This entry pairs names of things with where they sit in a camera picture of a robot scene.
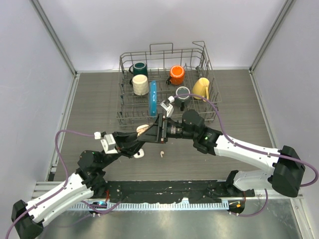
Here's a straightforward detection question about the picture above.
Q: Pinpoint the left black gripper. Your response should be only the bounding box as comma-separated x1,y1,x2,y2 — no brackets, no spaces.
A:
99,130,145,169

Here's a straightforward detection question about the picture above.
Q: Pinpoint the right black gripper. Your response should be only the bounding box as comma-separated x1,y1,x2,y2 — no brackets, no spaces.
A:
138,114,196,144

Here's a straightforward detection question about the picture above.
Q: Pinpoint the beige earbud case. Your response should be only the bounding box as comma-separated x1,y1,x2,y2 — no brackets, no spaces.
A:
136,124,150,136

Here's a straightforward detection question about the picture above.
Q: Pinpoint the white earbud charging case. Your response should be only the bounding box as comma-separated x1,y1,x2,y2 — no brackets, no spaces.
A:
133,148,145,159

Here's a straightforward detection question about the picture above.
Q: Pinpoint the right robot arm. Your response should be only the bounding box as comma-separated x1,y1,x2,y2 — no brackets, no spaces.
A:
137,110,305,198

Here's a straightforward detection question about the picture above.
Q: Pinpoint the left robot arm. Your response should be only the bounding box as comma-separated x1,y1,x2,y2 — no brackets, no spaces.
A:
11,131,145,239

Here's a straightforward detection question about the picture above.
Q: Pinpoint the blue plate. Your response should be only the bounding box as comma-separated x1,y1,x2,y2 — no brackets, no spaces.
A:
149,81,157,117

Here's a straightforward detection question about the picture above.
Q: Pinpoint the grey mug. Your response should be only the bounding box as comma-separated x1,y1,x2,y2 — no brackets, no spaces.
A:
174,86,190,111

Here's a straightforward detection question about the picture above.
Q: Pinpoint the cream textured mug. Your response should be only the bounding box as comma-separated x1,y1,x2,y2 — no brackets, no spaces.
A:
130,74,149,96

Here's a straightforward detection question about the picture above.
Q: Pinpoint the orange mug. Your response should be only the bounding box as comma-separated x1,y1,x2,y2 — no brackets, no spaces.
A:
166,65,185,86

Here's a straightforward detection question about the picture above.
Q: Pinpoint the yellow mug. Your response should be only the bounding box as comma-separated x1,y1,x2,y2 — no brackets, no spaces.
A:
192,78,210,100

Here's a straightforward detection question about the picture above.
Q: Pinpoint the dark green mug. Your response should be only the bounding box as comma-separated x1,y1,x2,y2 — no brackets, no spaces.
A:
129,62,148,77

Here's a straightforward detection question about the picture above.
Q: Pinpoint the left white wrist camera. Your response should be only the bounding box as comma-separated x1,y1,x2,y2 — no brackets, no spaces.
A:
94,131,118,154

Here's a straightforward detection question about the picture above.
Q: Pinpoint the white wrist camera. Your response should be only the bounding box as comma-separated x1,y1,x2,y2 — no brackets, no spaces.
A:
94,131,118,154
160,96,174,118

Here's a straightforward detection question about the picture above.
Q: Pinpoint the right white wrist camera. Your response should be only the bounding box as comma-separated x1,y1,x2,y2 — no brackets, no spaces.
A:
160,96,174,118

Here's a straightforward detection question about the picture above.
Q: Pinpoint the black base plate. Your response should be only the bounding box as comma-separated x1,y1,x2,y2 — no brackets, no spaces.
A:
104,180,255,204

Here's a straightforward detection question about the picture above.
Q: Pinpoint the grey wire dish rack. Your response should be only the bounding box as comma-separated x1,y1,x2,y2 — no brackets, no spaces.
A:
116,41,221,128

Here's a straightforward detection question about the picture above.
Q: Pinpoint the white slotted cable duct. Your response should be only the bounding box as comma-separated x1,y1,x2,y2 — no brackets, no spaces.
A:
67,201,229,212

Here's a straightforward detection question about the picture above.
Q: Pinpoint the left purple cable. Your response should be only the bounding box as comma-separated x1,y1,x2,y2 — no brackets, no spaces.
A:
4,129,123,239

